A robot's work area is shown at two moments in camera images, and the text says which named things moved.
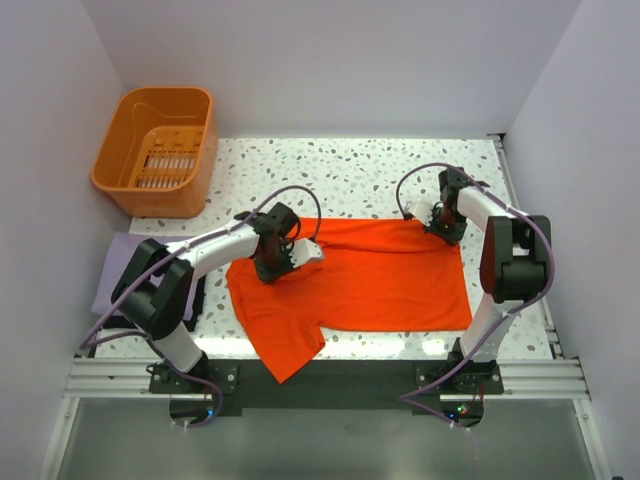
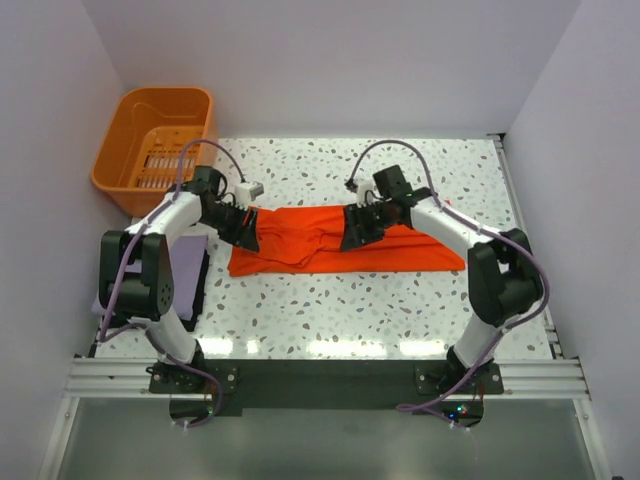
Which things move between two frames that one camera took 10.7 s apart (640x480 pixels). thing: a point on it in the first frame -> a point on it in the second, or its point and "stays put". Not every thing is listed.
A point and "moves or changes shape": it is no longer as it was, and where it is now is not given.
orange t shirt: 374,275 moves or changes shape
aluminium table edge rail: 500,142 stays put
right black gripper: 453,238 -> 354,235
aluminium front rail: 126,378 stays put
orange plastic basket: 159,151 stays put
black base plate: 450,390 stays put
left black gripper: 268,277 -> 243,236
